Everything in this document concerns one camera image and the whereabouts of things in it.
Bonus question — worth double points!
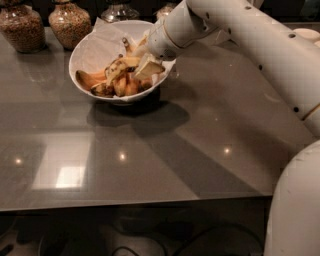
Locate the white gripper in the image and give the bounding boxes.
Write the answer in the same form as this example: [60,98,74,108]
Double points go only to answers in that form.
[132,18,176,80]

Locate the white paper liner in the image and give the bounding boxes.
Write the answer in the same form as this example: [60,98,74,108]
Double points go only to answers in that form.
[73,17,158,88]

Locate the clear empty glass jar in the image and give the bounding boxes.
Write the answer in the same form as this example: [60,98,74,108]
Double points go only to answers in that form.
[101,0,140,23]

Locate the white bowl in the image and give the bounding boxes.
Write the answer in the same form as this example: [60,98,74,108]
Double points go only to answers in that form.
[69,19,176,105]

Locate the dark-tipped small banana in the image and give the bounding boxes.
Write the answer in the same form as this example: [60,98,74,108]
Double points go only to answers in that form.
[90,82,114,98]

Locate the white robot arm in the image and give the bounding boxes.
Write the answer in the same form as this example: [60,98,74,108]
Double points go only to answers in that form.
[134,0,320,256]

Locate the left lying banana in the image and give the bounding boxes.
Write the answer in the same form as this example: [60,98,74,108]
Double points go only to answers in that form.
[75,70,106,91]

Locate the right grain jar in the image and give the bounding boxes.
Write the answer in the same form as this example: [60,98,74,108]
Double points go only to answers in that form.
[155,1,177,20]

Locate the grain jar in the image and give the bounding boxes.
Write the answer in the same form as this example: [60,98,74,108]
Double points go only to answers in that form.
[48,0,92,50]
[0,0,45,53]
[155,1,177,20]

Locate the upright stem banana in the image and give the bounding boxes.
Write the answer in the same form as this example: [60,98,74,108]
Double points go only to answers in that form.
[122,37,152,96]

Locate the spotted top banana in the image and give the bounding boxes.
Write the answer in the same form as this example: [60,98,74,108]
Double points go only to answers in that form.
[105,56,140,85]

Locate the black floor cable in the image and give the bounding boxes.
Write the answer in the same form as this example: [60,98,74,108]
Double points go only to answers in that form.
[109,222,266,256]

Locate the far left grain jar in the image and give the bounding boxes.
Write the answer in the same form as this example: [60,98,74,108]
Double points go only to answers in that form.
[0,0,45,53]

